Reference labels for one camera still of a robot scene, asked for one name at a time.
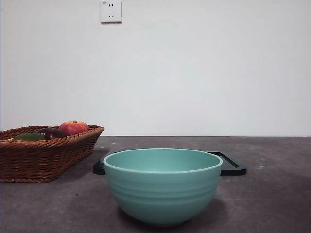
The teal ceramic bowl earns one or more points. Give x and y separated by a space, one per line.
162 194

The green avocado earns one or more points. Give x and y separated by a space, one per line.
29 136

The red apple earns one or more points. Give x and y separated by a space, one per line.
75 127

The dark green plastic tray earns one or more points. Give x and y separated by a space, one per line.
233 168

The dark purple plum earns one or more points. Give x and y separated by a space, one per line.
52 133

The brown wicker basket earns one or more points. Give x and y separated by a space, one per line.
36 160

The white wall socket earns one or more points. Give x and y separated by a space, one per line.
111 12

